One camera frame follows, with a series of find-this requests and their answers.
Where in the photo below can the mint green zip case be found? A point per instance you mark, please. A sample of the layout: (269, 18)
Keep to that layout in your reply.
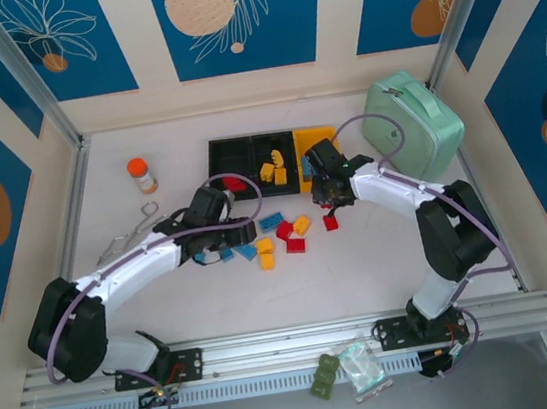
(409, 121)

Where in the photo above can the metal scissor tongs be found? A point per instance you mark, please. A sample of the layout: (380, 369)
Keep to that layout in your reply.
(135, 232)

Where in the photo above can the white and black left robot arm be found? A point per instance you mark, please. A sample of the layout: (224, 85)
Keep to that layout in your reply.
(131, 273)

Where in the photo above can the black two-compartment bin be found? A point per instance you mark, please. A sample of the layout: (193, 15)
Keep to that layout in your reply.
(234, 156)

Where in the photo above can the yellow plastic bin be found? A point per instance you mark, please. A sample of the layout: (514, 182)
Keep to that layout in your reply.
(314, 133)

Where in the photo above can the yellow lego brick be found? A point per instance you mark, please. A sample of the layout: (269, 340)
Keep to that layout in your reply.
(301, 225)
(281, 175)
(277, 156)
(267, 171)
(267, 262)
(264, 245)

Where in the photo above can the small circuit board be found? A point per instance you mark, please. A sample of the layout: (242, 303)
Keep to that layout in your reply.
(456, 351)
(161, 392)

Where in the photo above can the aluminium frame post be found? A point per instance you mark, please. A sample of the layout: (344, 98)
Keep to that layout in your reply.
(460, 13)
(24, 71)

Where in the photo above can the green toy brick off-table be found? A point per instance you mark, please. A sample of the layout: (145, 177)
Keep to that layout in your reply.
(324, 377)

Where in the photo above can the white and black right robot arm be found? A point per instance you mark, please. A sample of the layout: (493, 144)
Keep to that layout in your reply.
(392, 189)

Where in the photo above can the aluminium side rail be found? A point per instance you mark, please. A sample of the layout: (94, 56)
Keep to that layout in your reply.
(520, 283)
(69, 241)

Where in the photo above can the orange-lidded spice bottle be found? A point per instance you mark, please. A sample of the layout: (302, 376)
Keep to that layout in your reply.
(144, 178)

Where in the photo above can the red lego brick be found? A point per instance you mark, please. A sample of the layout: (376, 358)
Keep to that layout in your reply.
(295, 245)
(235, 183)
(284, 230)
(331, 223)

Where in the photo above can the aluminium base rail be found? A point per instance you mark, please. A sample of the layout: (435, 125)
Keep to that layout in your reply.
(272, 351)

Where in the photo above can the clear zip bag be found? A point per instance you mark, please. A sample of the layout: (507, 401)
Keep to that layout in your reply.
(363, 369)

